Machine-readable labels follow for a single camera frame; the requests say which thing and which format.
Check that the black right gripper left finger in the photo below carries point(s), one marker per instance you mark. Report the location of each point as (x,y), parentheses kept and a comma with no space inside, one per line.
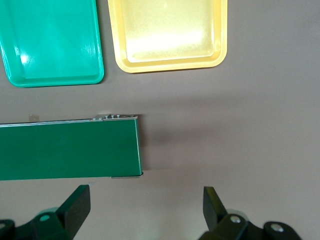
(75,210)

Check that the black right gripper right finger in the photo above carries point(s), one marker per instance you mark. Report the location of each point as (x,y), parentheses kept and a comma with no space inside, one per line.
(215,215)

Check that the green plastic tray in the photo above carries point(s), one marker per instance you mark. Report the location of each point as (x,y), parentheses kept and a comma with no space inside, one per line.
(50,37)

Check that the clear tape piece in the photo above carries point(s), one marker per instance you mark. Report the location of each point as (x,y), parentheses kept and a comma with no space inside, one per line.
(34,118)

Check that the yellow plastic tray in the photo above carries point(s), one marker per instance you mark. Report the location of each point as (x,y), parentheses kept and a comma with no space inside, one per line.
(170,25)

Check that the green belt conveyor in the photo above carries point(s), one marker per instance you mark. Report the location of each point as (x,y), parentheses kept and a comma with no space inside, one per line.
(70,150)

